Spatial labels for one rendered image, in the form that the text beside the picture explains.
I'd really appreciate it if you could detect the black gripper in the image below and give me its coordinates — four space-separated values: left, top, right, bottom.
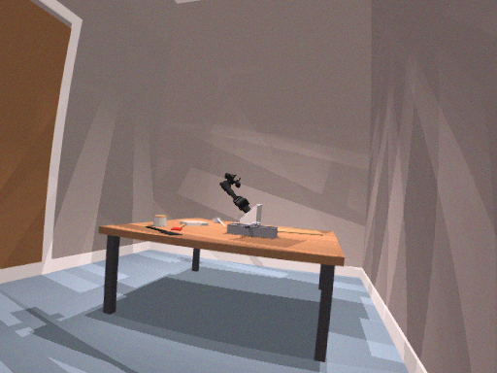
224 173 241 188

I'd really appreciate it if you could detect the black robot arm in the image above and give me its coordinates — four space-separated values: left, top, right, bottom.
219 173 251 214

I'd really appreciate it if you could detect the white long-handled spoon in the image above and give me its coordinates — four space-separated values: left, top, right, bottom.
213 218 225 226

